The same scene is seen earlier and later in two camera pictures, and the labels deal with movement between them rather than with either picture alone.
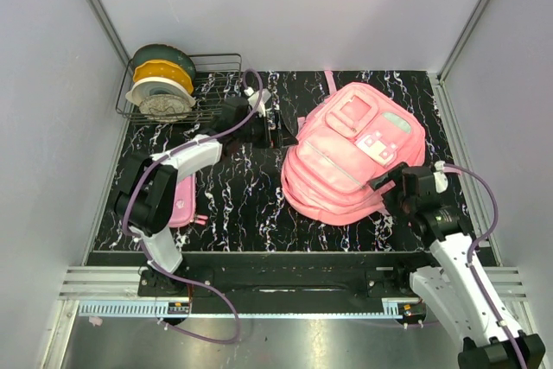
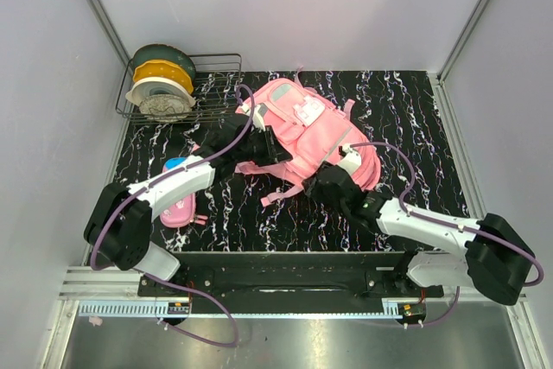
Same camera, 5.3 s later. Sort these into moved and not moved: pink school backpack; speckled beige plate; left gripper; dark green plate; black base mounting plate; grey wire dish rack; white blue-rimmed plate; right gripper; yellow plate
Moved: pink school backpack; left gripper; right gripper
Not moved: white blue-rimmed plate; yellow plate; black base mounting plate; speckled beige plate; dark green plate; grey wire dish rack
